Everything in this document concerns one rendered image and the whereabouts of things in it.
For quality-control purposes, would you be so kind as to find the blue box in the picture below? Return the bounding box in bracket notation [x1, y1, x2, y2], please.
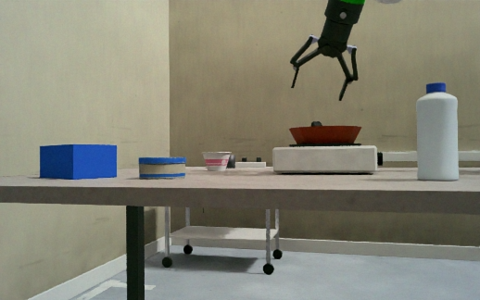
[40, 144, 117, 180]

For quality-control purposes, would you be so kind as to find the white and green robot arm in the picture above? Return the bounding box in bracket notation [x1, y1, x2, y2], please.
[324, 0, 402, 25]

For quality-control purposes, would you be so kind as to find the white and pink yogurt cup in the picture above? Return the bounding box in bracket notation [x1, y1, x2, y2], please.
[203, 152, 231, 171]

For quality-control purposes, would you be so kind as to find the white plastic bottle with blue cap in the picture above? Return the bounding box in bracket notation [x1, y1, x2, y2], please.
[416, 82, 459, 181]

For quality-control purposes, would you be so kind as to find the round tin with blue lid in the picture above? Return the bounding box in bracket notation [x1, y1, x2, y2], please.
[138, 157, 186, 180]

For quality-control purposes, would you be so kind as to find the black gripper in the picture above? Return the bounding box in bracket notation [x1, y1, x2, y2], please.
[290, 18, 359, 101]

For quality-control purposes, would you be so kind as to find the red frying pan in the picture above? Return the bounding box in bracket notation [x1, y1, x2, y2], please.
[289, 121, 361, 144]

